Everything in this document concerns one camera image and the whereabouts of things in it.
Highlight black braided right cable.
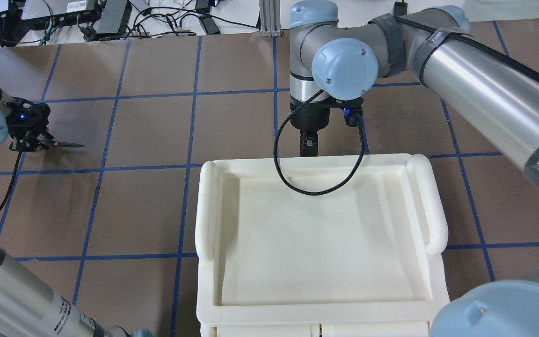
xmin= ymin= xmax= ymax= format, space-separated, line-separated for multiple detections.
xmin=273 ymin=14 xmax=539 ymax=196

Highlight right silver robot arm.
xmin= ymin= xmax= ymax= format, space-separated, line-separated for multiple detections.
xmin=278 ymin=0 xmax=539 ymax=337

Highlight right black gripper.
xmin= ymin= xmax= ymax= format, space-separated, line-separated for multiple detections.
xmin=291 ymin=96 xmax=364 ymax=156

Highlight white plastic tray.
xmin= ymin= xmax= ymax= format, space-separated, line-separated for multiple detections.
xmin=195 ymin=154 xmax=449 ymax=337

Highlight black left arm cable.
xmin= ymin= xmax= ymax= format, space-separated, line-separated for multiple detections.
xmin=0 ymin=133 xmax=34 ymax=220

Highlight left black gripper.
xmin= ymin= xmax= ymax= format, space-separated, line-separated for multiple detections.
xmin=6 ymin=98 xmax=51 ymax=151

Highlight aluminium frame post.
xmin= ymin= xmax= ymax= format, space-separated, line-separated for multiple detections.
xmin=259 ymin=0 xmax=283 ymax=37

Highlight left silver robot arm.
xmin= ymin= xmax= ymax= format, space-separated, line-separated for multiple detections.
xmin=0 ymin=88 xmax=152 ymax=337

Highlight grey orange scissors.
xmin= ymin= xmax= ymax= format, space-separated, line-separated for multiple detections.
xmin=36 ymin=137 xmax=84 ymax=151

